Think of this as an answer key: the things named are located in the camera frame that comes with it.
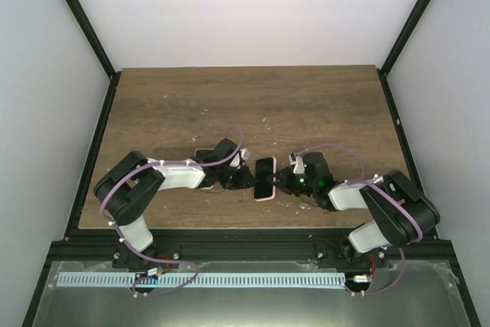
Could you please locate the beige phone case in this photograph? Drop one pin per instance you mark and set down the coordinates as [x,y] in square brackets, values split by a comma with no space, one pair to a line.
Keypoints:
[210,177]

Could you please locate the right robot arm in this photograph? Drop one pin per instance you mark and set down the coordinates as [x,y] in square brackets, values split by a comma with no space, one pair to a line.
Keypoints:
[401,213]

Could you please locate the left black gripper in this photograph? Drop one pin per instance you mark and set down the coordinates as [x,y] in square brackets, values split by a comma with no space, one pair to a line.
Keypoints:
[243,180]

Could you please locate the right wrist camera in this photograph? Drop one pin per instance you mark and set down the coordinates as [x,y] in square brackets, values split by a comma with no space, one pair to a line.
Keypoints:
[297,163]

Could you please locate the metal sheet plate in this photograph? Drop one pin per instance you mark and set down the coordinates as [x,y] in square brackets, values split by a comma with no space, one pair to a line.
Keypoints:
[411,293]

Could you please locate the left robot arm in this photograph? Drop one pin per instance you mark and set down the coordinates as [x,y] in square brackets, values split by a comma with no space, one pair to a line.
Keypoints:
[128,188]

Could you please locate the light blue slotted cable duct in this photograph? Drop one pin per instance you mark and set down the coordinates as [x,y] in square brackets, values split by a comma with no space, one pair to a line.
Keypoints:
[205,280]

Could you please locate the teal-edged black phone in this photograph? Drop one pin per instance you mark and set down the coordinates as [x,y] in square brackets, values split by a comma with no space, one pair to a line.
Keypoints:
[204,155]

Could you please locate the pink phone case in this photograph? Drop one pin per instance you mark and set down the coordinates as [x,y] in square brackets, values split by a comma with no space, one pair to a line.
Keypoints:
[265,178]

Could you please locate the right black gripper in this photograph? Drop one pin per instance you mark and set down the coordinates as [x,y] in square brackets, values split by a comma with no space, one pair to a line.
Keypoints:
[283,176]

